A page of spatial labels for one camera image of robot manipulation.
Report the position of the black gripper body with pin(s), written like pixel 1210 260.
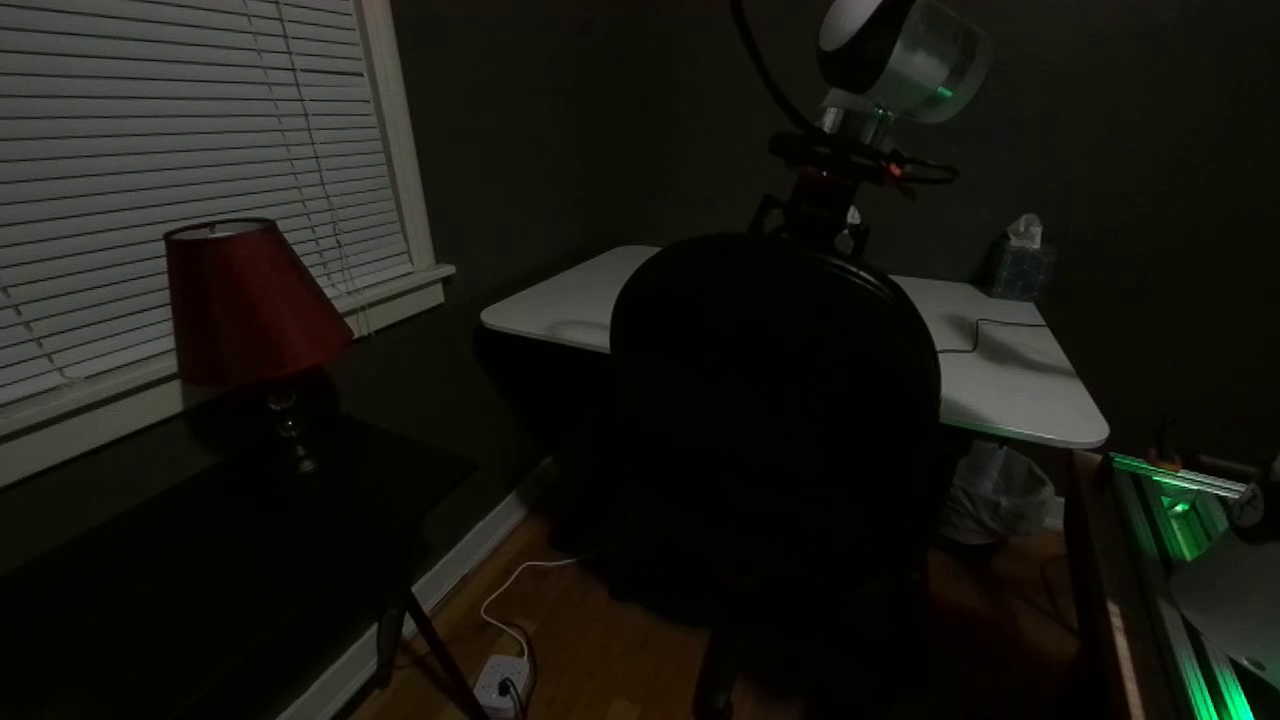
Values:
pixel 826 188

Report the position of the black office chair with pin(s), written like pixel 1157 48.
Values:
pixel 769 471

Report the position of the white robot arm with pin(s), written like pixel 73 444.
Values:
pixel 883 61

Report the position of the green lit desk equipment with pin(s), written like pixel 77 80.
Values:
pixel 1210 574

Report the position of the white power strip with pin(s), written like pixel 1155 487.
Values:
pixel 507 686

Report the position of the red shade table lamp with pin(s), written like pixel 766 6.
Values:
pixel 253 330

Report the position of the black side table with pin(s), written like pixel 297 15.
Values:
pixel 227 595

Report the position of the white window blinds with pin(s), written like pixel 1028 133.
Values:
pixel 134 117

